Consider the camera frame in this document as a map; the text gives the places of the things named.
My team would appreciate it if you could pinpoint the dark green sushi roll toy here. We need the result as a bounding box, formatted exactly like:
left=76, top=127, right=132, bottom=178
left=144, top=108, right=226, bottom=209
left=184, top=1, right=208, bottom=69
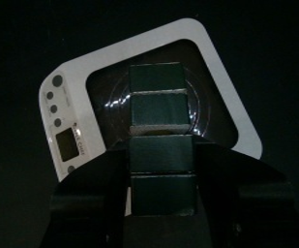
left=127, top=62, right=198, bottom=217

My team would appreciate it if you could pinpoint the white kitchen scale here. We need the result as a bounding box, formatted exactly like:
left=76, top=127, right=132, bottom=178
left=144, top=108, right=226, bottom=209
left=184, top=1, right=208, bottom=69
left=38, top=17, right=264, bottom=217

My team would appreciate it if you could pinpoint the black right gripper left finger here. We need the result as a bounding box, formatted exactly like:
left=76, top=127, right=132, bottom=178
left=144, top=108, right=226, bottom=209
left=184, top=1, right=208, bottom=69
left=39, top=139, right=131, bottom=248

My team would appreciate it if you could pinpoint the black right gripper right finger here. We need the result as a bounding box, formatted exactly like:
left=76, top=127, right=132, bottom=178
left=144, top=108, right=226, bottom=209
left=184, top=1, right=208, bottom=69
left=192, top=135, right=299, bottom=248

